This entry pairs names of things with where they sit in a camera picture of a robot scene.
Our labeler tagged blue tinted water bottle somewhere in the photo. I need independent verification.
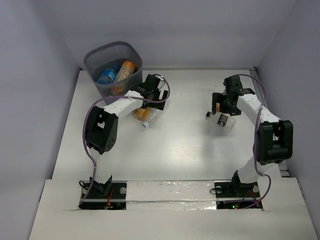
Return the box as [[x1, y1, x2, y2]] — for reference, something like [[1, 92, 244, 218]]
[[96, 65, 119, 85]]

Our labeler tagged clear bottle black label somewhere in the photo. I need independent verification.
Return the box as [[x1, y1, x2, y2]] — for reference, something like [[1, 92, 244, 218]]
[[205, 111, 236, 132]]

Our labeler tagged small orange juice bottle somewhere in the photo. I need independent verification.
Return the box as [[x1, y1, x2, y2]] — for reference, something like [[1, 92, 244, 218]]
[[215, 102, 220, 112]]

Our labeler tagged orange bottle white cap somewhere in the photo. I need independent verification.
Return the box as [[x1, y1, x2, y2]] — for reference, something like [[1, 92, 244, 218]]
[[111, 60, 136, 96]]

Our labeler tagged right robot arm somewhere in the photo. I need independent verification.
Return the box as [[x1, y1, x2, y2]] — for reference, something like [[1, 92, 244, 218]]
[[206, 74, 294, 198]]

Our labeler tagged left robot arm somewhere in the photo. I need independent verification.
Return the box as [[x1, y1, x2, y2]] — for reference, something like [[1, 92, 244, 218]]
[[80, 73, 171, 202]]

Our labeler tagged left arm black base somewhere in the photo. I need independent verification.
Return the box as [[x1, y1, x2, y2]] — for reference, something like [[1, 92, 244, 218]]
[[79, 177, 127, 210]]

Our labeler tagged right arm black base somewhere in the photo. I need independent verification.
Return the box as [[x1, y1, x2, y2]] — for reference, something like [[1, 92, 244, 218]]
[[209, 181, 263, 210]]

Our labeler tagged orange bottle blue white label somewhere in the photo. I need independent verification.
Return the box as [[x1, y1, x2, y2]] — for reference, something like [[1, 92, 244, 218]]
[[133, 107, 151, 121]]

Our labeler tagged grey mesh waste bin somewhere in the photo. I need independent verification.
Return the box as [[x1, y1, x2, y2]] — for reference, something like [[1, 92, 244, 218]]
[[83, 41, 143, 97]]

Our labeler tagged silver foil tape strip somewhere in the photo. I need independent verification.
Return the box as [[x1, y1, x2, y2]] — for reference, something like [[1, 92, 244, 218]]
[[125, 180, 217, 211]]

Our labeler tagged clear ribbed plastic bottle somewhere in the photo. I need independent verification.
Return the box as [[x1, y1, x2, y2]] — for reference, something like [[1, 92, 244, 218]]
[[142, 107, 162, 128]]

